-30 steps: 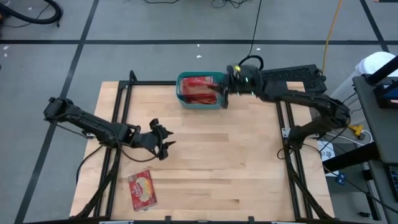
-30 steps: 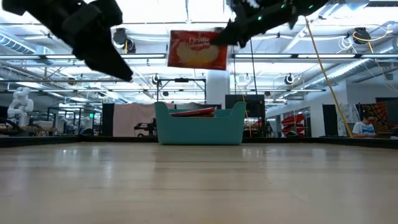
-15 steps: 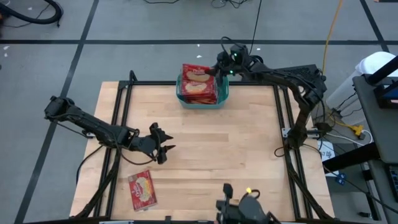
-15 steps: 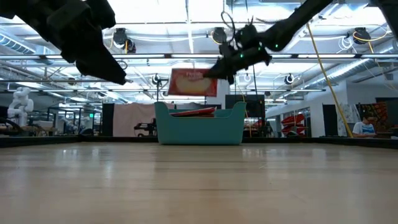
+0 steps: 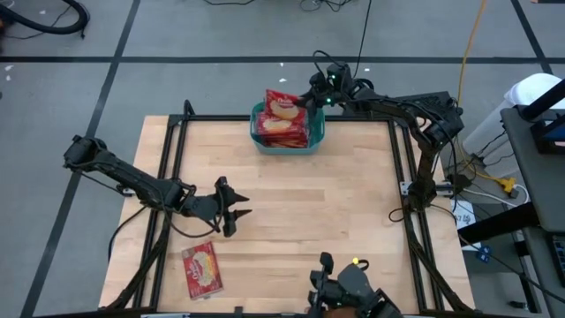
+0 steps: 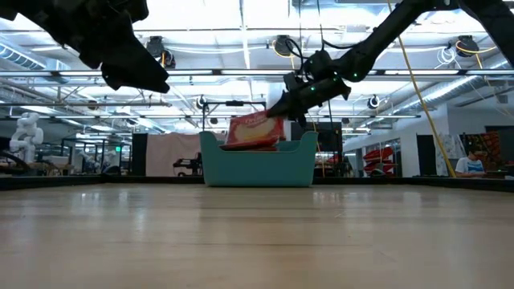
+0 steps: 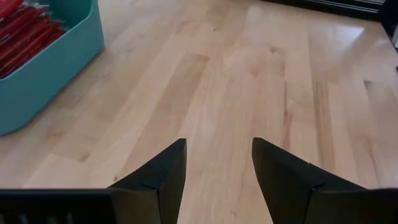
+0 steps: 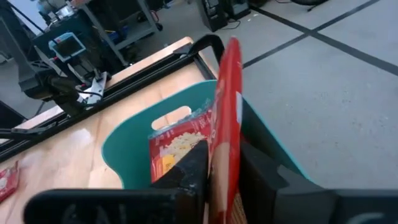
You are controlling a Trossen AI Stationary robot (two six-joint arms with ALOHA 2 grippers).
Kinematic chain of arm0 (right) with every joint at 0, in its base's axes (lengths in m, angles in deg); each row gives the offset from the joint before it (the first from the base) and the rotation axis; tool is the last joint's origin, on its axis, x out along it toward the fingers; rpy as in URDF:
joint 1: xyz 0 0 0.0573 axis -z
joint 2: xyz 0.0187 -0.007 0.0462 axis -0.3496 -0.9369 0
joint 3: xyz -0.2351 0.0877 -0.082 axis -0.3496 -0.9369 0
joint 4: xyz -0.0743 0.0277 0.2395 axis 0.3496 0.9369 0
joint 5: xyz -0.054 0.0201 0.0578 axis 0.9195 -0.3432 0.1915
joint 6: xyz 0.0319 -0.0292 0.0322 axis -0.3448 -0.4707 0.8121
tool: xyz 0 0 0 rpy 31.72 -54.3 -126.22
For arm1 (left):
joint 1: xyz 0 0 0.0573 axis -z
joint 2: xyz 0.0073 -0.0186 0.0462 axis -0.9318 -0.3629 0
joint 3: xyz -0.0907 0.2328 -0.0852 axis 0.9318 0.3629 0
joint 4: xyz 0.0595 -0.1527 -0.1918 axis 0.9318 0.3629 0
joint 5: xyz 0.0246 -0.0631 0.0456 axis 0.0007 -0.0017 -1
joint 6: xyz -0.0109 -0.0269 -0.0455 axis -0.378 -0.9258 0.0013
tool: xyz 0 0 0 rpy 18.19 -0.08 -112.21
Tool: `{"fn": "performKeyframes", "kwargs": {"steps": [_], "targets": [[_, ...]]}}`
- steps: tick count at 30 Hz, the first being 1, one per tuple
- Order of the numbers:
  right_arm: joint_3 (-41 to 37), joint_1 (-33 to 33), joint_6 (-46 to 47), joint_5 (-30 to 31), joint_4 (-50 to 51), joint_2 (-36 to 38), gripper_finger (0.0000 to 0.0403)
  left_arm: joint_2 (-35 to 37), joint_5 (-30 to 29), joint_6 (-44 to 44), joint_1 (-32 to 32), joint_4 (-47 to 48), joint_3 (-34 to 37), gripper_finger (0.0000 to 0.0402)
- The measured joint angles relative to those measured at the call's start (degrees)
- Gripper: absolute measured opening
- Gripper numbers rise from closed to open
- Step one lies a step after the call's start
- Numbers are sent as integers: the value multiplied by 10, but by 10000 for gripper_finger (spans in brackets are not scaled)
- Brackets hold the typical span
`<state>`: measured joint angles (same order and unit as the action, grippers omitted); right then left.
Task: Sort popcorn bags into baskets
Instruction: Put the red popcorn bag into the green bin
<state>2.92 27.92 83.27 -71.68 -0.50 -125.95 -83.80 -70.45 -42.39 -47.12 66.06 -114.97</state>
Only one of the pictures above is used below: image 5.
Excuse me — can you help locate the black flexible hose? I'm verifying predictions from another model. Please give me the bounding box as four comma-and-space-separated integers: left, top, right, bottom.
0, 0, 89, 39

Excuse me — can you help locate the white lined bin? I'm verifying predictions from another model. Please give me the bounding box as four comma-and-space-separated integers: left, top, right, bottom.
461, 72, 565, 154

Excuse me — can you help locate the yellow hanging cable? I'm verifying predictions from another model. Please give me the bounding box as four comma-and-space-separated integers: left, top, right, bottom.
454, 0, 516, 186

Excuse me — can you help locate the white cable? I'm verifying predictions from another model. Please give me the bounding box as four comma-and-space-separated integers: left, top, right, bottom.
462, 183, 531, 208

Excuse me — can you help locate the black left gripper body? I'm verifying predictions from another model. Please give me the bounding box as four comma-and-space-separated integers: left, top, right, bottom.
182, 175, 239, 239

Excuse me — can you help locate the teal plastic basket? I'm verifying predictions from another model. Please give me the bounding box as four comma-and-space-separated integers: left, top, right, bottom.
249, 102, 327, 156

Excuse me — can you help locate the black coiled cable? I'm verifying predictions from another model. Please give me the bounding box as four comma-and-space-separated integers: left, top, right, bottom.
352, 0, 375, 89

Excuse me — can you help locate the black desk beam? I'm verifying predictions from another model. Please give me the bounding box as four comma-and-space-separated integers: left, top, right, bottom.
456, 201, 542, 246

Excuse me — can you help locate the yellow power plug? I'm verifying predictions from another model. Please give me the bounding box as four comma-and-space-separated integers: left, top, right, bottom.
493, 176, 517, 195

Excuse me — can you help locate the black device with blue screen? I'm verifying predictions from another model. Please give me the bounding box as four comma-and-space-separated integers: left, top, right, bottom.
529, 117, 565, 155

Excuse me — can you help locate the black keyboard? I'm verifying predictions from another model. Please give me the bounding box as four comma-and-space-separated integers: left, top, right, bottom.
549, 233, 565, 288

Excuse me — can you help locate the white paper sheet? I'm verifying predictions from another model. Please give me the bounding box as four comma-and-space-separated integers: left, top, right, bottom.
449, 198, 482, 253

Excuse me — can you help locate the black aluminium table frame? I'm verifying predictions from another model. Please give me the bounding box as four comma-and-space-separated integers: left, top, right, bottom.
99, 99, 476, 318

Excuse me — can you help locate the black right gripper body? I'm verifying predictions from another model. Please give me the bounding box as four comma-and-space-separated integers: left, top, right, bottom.
308, 72, 344, 117

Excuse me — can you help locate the dark grey desk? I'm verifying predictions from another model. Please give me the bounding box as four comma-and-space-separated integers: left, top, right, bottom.
500, 105, 565, 318

